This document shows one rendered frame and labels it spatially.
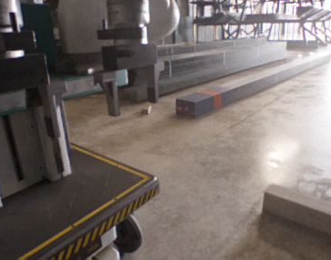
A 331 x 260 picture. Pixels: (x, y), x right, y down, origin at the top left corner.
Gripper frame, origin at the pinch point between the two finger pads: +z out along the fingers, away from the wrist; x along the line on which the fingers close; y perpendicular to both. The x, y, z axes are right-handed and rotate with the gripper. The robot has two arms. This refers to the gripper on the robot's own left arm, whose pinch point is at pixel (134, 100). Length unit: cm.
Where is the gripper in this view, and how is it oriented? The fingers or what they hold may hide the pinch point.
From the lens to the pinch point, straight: 64.4
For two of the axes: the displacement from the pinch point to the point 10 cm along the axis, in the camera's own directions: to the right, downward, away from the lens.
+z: 0.4, 9.4, 3.3
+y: 7.8, 1.7, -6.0
